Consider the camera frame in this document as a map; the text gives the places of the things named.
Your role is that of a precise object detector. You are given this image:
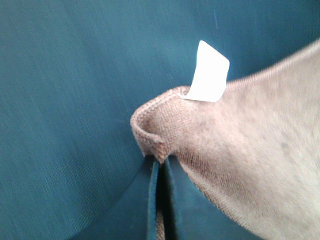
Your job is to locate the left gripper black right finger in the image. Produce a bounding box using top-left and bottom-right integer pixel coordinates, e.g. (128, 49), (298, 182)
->
(162, 155), (258, 240)

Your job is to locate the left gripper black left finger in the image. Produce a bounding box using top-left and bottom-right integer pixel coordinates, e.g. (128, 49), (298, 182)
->
(71, 155), (159, 240)

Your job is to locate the brown microfibre towel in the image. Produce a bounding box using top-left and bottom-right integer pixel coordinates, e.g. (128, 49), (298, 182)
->
(130, 40), (320, 240)

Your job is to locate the black table cloth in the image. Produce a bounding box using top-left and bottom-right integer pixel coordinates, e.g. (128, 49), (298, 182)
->
(0, 0), (320, 240)

